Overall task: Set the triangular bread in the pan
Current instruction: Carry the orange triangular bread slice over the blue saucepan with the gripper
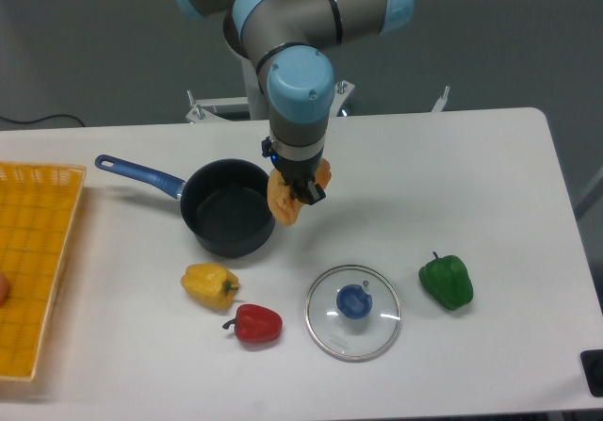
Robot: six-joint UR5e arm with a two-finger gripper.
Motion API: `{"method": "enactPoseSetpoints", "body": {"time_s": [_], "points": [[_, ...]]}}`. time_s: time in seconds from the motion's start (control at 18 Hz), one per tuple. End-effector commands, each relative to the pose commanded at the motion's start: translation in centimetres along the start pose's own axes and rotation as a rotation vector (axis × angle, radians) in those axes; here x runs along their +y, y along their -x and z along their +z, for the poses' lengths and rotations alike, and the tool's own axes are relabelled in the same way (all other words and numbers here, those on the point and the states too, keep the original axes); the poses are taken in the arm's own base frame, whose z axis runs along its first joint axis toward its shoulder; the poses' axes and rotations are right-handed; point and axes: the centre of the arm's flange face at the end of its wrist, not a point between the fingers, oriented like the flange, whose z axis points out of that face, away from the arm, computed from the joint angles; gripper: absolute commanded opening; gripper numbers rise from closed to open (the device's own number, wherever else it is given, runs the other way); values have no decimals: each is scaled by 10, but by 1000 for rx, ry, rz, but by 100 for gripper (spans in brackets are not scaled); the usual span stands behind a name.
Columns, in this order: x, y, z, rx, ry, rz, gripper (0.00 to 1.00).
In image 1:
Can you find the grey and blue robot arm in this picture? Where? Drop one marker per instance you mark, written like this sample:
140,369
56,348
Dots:
284,40

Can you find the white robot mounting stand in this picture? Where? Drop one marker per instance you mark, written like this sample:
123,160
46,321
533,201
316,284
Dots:
253,106

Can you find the orange item in basket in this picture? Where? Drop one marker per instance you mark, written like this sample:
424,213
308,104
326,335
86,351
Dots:
4,288

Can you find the yellow woven basket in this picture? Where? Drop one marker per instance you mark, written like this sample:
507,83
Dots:
39,202

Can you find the green bell pepper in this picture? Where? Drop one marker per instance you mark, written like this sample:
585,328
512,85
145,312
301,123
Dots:
447,281

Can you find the glass lid with blue knob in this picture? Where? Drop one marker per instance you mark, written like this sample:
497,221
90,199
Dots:
353,313

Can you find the dark pan with blue handle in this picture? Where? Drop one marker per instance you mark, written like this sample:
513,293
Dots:
224,203

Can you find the black device at table edge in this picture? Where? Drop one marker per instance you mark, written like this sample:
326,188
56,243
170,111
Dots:
592,364

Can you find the red bell pepper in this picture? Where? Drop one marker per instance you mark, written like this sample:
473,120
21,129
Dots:
255,324

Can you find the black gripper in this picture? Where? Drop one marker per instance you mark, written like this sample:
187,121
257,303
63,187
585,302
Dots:
298,166

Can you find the yellow bell pepper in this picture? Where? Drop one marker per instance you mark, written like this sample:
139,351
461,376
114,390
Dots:
211,285

